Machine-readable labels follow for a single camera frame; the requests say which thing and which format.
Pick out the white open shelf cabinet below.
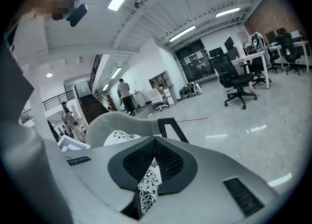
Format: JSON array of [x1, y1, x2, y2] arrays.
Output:
[[148, 70, 178, 107]]

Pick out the black glass door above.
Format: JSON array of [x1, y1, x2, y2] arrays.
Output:
[[175, 39, 217, 82]]

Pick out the large black mesh office chair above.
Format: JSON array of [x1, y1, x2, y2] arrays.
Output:
[[209, 54, 258, 111]]

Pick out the white black floral cushion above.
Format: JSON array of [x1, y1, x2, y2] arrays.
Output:
[[103, 130, 163, 215]]

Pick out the black computer monitor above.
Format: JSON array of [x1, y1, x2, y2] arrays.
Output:
[[208, 47, 225, 58], [265, 30, 278, 45], [226, 47, 240, 61], [223, 36, 235, 52]]

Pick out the white office chair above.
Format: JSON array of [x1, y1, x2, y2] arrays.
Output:
[[148, 88, 170, 112]]

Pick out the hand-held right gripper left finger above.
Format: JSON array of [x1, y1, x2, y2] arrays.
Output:
[[45, 136, 156, 221]]

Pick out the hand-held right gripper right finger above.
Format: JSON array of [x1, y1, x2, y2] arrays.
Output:
[[142, 136, 281, 222]]

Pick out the black metal railing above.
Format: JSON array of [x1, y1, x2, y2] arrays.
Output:
[[21, 89, 75, 116]]

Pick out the dark wooden staircase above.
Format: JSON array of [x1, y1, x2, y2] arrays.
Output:
[[74, 85, 115, 124]]

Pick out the long white desk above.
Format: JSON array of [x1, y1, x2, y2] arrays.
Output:
[[267, 39, 312, 75]]

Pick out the black head-worn camera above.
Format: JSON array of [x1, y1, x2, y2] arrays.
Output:
[[66, 3, 89, 28]]

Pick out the pile of black white bags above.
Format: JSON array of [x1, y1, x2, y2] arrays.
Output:
[[179, 81, 203, 100]]

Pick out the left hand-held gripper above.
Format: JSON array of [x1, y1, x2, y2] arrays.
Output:
[[57, 134, 91, 152]]

